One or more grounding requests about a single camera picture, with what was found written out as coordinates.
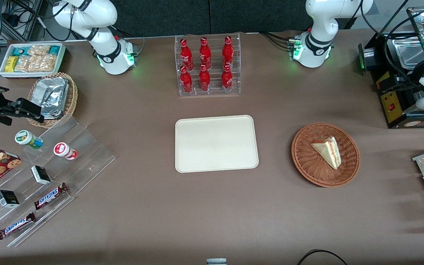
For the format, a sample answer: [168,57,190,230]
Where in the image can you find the triangular sandwich with red filling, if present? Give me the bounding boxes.
[310,136,342,170]

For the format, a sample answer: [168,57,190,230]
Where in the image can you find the light tan wicker basket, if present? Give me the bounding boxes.
[27,72,78,128]

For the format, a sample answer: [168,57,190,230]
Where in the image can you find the brown wicker basket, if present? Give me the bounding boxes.
[291,123,360,188]

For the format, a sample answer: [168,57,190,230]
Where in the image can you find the cream plastic tray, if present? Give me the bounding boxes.
[175,115,259,173]

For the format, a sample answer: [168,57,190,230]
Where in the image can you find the silver foil wrapped package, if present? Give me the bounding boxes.
[35,77,69,106]
[40,99,65,119]

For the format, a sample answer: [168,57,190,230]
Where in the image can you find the steel pan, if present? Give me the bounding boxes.
[394,38,424,69]

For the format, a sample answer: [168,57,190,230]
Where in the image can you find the black food warmer case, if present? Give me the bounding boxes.
[357,7,424,129]

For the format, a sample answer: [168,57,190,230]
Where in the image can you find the green lidded small bottle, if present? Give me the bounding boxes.
[15,130,44,149]

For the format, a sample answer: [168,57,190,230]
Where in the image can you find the white rectangular snack bin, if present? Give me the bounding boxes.
[0,43,66,79]

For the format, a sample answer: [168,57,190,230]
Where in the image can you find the clear bag of crackers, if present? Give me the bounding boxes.
[14,54,57,73]
[28,45,50,56]

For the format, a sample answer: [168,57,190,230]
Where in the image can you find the red lidded small bottle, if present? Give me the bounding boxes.
[53,142,78,160]

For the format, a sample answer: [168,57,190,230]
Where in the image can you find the small black carton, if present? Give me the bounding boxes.
[31,165,52,185]
[0,190,20,208]

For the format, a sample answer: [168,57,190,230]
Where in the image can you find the clear acrylic stepped display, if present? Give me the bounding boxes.
[0,117,116,248]

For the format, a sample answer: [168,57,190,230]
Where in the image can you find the Snickers chocolate bar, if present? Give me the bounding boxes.
[0,212,36,240]
[34,183,69,210]

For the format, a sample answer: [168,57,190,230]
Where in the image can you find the red cola bottle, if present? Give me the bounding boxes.
[221,64,233,92]
[222,35,234,69]
[180,66,193,93]
[199,37,212,70]
[180,38,194,71]
[199,64,211,92]

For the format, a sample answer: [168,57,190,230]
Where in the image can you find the clear acrylic bottle rack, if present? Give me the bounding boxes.
[174,33,241,97]

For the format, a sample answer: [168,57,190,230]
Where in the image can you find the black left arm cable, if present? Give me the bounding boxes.
[359,0,420,91]

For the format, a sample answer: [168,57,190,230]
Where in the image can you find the grey metal frame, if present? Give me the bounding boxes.
[0,0,44,42]

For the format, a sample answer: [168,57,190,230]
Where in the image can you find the black right base cables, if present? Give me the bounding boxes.
[113,25,145,50]

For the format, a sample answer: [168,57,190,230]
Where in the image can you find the black base cables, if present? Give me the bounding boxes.
[113,25,145,50]
[259,31,297,50]

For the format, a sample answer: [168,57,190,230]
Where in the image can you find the black left base cables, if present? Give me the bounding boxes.
[259,31,297,50]

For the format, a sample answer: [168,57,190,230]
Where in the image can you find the black looped cable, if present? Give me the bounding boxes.
[297,249,349,265]

